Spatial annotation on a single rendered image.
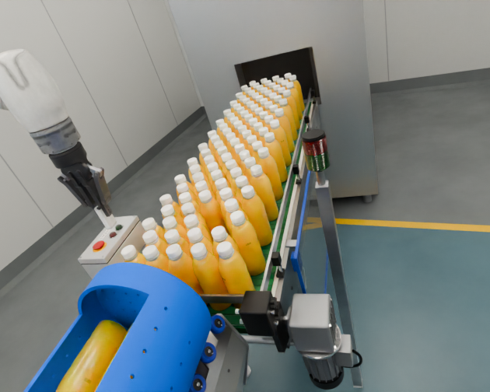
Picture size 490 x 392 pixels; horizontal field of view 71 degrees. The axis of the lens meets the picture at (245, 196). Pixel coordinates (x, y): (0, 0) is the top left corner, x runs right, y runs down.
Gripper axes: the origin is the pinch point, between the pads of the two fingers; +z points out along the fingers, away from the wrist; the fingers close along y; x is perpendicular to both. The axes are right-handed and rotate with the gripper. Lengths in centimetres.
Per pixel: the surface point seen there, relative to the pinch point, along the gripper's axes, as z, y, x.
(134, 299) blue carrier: 11.1, 13.6, -17.7
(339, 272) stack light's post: 49, 53, 24
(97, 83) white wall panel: 11, -208, 271
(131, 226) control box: 14.6, -7.7, 13.4
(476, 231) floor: 124, 124, 126
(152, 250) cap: 12.3, 8.6, -0.4
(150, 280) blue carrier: 2.0, 23.8, -20.1
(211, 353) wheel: 27.3, 27.9, -19.6
